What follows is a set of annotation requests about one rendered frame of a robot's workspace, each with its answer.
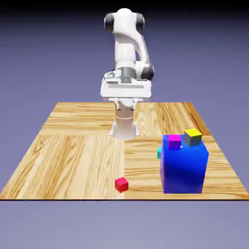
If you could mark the small yellow cube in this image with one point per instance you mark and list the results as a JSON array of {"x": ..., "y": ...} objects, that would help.
[{"x": 192, "y": 137}]

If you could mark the large blue box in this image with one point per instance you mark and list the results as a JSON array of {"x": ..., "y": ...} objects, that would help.
[{"x": 182, "y": 169}]

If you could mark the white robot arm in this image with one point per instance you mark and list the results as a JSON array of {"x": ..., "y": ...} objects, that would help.
[{"x": 124, "y": 35}]

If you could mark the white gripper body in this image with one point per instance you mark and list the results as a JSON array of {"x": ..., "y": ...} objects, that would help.
[{"x": 126, "y": 92}]

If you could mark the small red cube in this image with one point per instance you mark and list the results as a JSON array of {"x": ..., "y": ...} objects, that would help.
[{"x": 121, "y": 184}]

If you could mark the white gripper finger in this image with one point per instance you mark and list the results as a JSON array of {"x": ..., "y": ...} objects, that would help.
[
  {"x": 132, "y": 105},
  {"x": 117, "y": 105}
]

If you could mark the small magenta cube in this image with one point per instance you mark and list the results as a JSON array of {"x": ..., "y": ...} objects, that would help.
[{"x": 174, "y": 142}]

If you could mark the small cyan cube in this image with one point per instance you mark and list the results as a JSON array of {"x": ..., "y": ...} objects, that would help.
[{"x": 159, "y": 152}]

